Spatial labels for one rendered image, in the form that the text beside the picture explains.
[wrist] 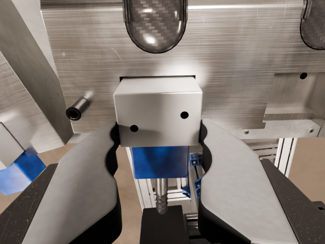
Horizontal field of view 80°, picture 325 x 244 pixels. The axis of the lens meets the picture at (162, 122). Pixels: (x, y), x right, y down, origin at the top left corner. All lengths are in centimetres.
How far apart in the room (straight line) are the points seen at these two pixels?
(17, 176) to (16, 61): 12
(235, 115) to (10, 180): 23
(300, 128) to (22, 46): 34
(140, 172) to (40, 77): 14
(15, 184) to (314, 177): 175
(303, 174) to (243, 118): 158
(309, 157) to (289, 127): 134
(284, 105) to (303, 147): 137
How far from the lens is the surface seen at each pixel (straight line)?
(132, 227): 187
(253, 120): 17
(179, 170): 16
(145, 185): 115
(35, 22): 26
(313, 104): 22
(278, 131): 31
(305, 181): 180
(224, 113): 16
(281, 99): 21
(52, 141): 23
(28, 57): 24
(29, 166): 26
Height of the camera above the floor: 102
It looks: 62 degrees down
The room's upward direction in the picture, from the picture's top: 178 degrees clockwise
